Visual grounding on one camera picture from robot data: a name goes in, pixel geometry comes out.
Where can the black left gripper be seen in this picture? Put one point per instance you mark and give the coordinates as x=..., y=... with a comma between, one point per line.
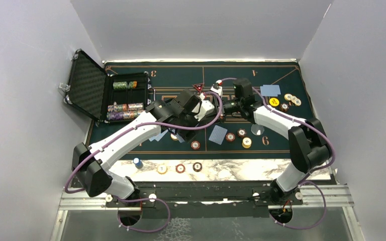
x=187, y=135

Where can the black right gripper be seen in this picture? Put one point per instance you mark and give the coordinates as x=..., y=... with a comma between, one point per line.
x=223, y=117

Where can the blue card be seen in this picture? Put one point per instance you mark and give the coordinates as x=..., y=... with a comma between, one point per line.
x=218, y=135
x=158, y=137
x=265, y=91
x=275, y=90

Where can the blue playing card deck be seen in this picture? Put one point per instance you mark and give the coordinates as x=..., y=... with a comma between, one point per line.
x=179, y=138

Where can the red triangular dealer button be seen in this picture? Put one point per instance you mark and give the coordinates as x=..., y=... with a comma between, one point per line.
x=198, y=87

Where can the yellow round button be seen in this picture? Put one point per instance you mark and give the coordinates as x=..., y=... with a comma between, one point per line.
x=274, y=102

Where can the brown poker chip stack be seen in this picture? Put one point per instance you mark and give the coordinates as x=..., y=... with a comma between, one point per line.
x=197, y=166

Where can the red poker chip stack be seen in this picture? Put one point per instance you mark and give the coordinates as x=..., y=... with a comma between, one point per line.
x=180, y=168

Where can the yellow poker chip stack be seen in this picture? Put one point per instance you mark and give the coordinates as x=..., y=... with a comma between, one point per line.
x=162, y=169

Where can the white round button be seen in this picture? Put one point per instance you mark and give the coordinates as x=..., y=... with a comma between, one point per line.
x=257, y=129

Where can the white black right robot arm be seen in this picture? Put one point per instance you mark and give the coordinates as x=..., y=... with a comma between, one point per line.
x=309, y=148

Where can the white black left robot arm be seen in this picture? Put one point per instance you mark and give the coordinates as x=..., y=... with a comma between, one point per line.
x=91, y=164

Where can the mixed chips row in case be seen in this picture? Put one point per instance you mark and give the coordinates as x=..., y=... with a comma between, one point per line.
x=125, y=107

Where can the purple chips row in case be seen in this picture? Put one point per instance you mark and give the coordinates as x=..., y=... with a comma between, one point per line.
x=124, y=115

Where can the black poker chip case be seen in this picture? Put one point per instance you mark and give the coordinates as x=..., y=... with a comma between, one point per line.
x=90, y=89

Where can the blue poker chip stack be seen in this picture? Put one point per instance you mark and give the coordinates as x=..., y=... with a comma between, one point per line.
x=138, y=163

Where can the green chips in case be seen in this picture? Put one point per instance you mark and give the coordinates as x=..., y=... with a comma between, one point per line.
x=125, y=85

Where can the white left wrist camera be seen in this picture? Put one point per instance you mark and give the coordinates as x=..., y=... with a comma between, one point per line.
x=202, y=109

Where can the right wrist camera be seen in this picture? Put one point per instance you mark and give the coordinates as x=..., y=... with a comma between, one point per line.
x=242, y=89

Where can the black mounting rail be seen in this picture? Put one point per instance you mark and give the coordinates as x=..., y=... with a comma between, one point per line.
x=210, y=199

